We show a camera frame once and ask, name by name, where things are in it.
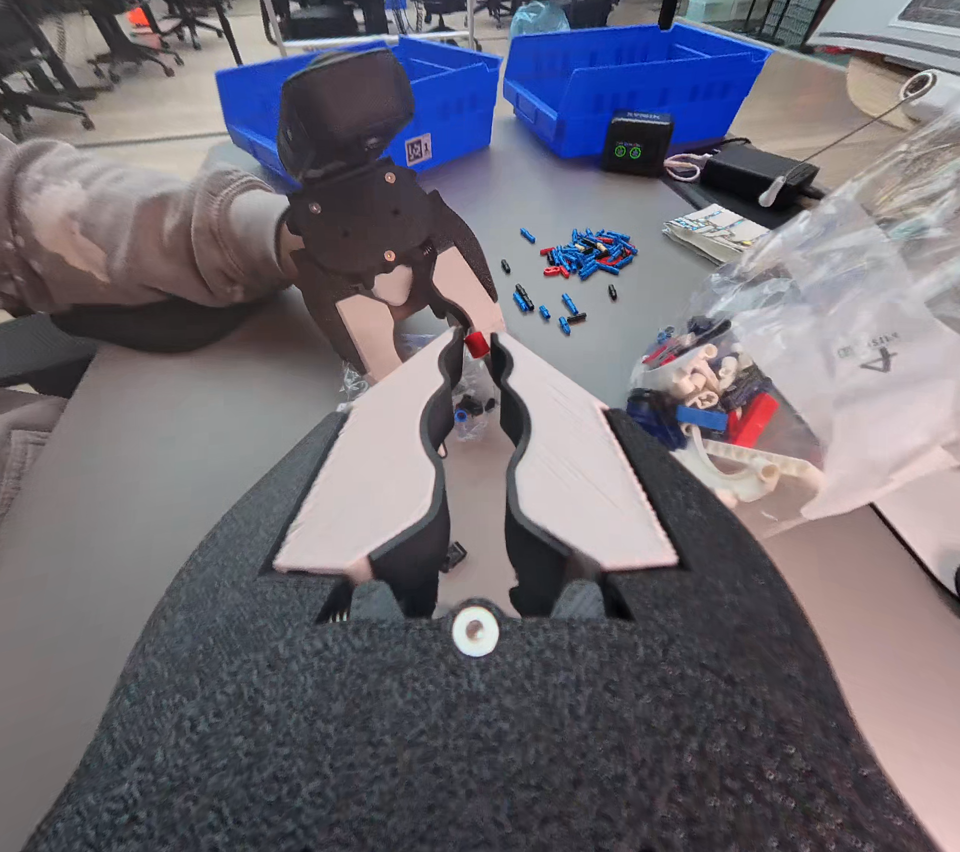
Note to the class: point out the grey desk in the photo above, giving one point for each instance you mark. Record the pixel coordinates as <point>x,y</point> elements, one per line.
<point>187,455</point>

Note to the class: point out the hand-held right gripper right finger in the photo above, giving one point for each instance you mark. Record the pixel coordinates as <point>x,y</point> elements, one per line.
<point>585,485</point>

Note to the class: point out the small red toy bush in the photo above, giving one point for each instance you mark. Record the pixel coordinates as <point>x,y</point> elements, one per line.
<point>476,344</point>

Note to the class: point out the small black box green display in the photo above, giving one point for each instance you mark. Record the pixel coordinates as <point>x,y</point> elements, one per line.
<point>637,144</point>

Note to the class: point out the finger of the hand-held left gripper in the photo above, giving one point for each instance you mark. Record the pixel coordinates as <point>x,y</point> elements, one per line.
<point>469,290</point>
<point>367,335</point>

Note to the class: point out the person's left forearm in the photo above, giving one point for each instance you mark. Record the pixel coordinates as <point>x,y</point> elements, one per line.
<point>150,230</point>

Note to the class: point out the pale blue plastic bag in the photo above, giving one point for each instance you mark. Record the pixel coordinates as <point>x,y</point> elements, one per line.
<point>540,20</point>

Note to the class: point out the small printed booklet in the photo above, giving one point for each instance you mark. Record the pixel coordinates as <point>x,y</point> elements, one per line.
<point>712,234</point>

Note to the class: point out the blue storage bin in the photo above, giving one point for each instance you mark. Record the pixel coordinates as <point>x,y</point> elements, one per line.
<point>450,95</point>
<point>600,87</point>

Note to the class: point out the black power adapter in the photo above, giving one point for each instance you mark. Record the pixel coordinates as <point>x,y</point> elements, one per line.
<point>750,170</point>

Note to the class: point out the small black toy piece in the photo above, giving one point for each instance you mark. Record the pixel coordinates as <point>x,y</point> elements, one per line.
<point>454,556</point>

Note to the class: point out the small clear plastic bag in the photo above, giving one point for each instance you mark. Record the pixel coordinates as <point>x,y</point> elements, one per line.
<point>469,428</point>

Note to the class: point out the large clear toy brick bag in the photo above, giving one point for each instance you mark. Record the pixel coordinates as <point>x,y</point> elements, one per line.
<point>825,342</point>

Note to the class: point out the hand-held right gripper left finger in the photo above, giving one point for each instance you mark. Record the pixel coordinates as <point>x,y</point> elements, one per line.
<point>367,485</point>

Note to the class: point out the pile of blue toy pins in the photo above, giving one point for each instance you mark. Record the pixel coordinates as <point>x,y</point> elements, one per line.
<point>592,252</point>

